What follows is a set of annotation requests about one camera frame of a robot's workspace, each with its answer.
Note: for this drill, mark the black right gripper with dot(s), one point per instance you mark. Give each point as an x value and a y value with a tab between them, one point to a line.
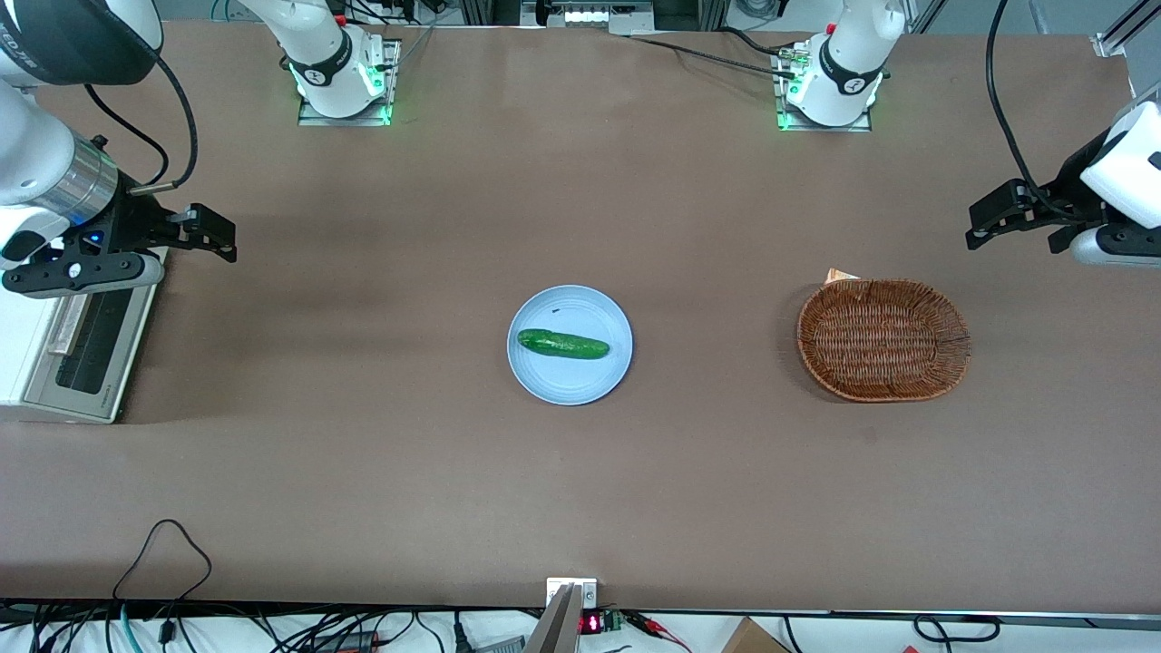
130	224

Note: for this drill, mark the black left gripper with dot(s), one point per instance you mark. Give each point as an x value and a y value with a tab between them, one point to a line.
1067	199

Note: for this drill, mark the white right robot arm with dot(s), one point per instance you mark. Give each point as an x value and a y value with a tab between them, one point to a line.
27	145

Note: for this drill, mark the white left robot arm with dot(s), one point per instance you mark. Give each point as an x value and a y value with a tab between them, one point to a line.
848	54

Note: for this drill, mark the brown wicker basket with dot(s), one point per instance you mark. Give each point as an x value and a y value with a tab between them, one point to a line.
884	340

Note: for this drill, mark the small tan paper tag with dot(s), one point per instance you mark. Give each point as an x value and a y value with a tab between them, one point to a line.
839	276

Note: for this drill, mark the green cucumber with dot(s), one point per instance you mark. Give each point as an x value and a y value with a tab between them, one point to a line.
562	344

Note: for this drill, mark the light blue plate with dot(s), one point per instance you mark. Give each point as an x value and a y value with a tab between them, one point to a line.
567	376

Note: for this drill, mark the black power adapter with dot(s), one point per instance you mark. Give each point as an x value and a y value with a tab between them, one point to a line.
349	642

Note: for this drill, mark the metal equipment rack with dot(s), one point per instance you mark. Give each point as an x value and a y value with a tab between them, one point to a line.
590	11

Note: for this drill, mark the brown cardboard box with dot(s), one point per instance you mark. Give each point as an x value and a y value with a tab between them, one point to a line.
753	638

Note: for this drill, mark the red clip leads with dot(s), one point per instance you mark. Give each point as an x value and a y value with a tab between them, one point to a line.
658	626

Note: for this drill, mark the circuit board with red display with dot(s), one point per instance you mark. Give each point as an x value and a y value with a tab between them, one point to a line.
599	622

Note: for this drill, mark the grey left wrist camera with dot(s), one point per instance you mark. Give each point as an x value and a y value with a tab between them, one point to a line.
1116	247

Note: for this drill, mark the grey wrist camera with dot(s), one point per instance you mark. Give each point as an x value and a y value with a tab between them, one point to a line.
1116	247
82	274

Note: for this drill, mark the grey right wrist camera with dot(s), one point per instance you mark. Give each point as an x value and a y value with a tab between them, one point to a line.
82	274

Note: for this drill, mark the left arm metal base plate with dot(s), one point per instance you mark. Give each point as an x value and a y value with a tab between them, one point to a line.
821	128

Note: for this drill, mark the aluminium frame profile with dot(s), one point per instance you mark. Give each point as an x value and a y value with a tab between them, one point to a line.
1125	27

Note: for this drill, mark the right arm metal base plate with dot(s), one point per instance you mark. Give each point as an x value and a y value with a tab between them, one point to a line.
392	82

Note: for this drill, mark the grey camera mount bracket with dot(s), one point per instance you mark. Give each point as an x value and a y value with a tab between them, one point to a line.
564	617

